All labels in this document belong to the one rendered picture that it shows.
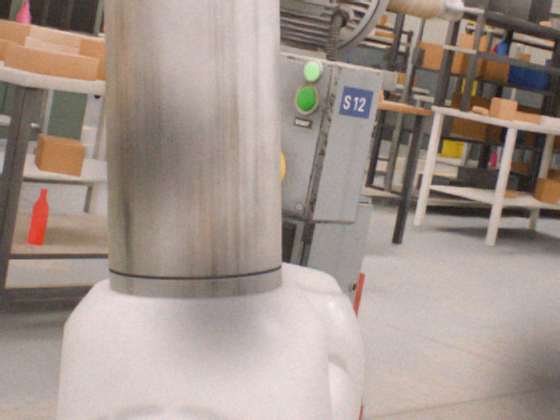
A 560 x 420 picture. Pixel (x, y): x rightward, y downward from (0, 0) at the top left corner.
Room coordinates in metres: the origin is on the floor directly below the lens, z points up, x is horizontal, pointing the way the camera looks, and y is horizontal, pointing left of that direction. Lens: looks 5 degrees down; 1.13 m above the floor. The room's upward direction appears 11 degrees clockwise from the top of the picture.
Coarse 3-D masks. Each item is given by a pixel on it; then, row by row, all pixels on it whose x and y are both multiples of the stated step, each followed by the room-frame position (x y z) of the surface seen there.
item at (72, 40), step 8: (32, 32) 4.95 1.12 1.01; (40, 32) 4.92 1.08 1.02; (48, 32) 4.71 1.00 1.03; (56, 32) 4.69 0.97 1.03; (64, 32) 4.83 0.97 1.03; (48, 40) 4.71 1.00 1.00; (56, 40) 4.69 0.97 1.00; (64, 40) 4.68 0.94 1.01; (72, 40) 4.68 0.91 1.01; (80, 40) 4.68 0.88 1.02; (104, 40) 4.72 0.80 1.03
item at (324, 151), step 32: (288, 64) 1.66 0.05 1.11; (288, 96) 1.66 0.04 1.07; (320, 96) 1.62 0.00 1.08; (352, 96) 1.65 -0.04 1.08; (288, 128) 1.65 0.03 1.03; (320, 128) 1.62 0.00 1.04; (352, 128) 1.66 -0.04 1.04; (288, 160) 1.65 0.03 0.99; (320, 160) 1.62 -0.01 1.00; (352, 160) 1.67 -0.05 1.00; (288, 192) 1.64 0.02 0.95; (320, 192) 1.63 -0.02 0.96; (352, 192) 1.68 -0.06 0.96
